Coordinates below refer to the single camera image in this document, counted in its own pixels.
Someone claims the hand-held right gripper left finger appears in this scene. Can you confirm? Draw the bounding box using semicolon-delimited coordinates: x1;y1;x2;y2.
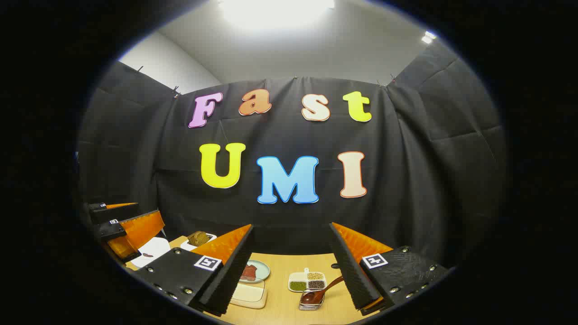
133;224;254;316

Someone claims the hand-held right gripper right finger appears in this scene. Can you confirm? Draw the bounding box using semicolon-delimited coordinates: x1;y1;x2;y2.
329;222;451;316

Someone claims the white rice cooker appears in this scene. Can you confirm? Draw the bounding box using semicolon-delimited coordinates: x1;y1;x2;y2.
130;237;172;270

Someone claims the glass dish of white rice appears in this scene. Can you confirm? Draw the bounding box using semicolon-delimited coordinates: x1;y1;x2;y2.
229;279;268;310

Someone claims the brown wooden spoon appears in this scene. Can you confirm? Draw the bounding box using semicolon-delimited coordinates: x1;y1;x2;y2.
300;276;345;305

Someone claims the clear chopstick holder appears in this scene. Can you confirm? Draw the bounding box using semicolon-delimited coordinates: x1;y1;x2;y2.
298;289;325;311

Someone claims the pale green plate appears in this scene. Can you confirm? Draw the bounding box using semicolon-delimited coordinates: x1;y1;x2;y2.
238;260;271;284

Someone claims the white divided dish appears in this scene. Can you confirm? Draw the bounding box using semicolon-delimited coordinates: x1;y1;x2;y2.
288;268;327;293

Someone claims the white toaster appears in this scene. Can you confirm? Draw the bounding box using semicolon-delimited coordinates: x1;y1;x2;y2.
180;231;218;252

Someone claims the black backdrop cloth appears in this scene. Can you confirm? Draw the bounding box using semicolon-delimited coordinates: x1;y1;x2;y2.
77;43;508;271

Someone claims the large ceiling light panel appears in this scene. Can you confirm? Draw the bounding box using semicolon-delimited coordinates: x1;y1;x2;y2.
219;0;336;28

